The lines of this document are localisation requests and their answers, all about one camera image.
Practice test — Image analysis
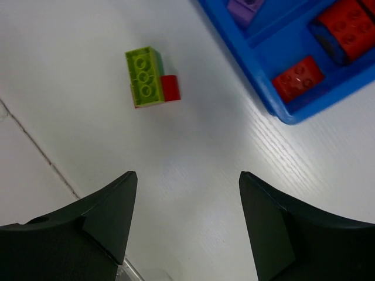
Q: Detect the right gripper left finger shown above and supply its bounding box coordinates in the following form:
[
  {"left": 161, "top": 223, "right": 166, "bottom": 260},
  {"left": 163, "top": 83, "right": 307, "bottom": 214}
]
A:
[{"left": 1, "top": 172, "right": 138, "bottom": 280}]

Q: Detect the blue compartment tray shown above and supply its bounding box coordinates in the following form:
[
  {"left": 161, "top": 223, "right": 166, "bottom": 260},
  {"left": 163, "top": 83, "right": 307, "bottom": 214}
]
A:
[{"left": 200, "top": 0, "right": 374, "bottom": 125}]

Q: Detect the yellow long lego brick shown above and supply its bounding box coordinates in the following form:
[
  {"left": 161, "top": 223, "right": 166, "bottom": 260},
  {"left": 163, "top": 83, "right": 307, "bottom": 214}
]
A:
[{"left": 125, "top": 46, "right": 181, "bottom": 108}]

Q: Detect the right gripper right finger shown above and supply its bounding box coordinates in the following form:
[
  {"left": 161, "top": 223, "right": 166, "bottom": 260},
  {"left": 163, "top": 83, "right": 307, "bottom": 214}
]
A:
[{"left": 239, "top": 172, "right": 374, "bottom": 280}]

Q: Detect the purple round lego brick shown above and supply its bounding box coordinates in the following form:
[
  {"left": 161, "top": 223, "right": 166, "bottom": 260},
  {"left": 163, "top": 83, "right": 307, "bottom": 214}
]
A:
[{"left": 226, "top": 0, "right": 264, "bottom": 28}]

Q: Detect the red half round lego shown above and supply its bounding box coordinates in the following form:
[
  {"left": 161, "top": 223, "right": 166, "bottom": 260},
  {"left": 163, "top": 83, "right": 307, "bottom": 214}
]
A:
[{"left": 271, "top": 56, "right": 325, "bottom": 104}]

